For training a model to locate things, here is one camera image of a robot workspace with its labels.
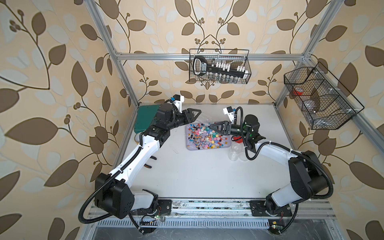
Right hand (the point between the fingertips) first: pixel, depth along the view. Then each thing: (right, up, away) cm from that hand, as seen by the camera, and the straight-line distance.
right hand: (210, 127), depth 75 cm
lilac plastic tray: (+13, -14, +22) cm, 29 cm away
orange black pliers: (-36, -24, +14) cm, 45 cm away
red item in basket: (+49, +19, +8) cm, 53 cm away
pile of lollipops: (-4, -7, +24) cm, 26 cm away
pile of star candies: (-4, -7, +25) cm, 26 cm away
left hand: (-7, +9, -3) cm, 12 cm away
